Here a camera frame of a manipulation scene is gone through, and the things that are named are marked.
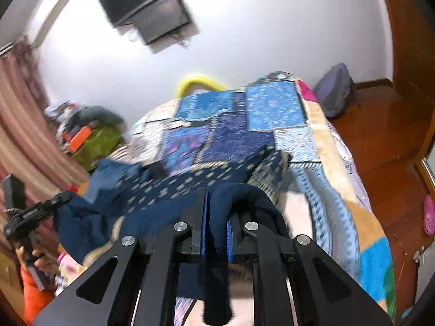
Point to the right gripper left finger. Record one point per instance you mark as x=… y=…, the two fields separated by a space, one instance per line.
x=135 y=282

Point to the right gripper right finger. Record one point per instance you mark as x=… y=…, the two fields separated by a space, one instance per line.
x=295 y=282

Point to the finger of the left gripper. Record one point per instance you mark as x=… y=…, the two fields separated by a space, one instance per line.
x=29 y=219

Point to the navy patterned hooded jacket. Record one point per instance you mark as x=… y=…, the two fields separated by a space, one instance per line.
x=141 y=205

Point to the orange sleeve left forearm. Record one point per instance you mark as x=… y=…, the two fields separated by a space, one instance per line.
x=34 y=299

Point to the person left hand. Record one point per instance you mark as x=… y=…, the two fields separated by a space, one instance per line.
x=42 y=263

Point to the striped red curtain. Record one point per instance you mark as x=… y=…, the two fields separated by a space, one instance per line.
x=28 y=147

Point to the blue patchwork quilt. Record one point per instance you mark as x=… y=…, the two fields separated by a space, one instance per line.
x=276 y=128

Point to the folded blue jeans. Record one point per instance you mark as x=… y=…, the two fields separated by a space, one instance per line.
x=107 y=175

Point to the orange box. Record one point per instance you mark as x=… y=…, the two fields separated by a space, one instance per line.
x=78 y=140

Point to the green covered side table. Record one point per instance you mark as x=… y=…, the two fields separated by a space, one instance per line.
x=98 y=145

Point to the white suitcase with stickers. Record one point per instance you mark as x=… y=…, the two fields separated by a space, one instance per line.
x=425 y=260

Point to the pink slipper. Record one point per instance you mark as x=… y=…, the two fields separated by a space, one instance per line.
x=429 y=216

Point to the grey purple backpack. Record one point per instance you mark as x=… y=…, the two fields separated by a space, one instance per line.
x=334 y=91

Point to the white air conditioner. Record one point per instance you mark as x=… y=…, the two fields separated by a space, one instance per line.
x=43 y=19

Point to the wooden door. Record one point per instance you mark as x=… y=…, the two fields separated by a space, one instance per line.
x=413 y=49

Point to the small wall monitor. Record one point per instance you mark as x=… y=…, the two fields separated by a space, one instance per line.
x=160 y=18

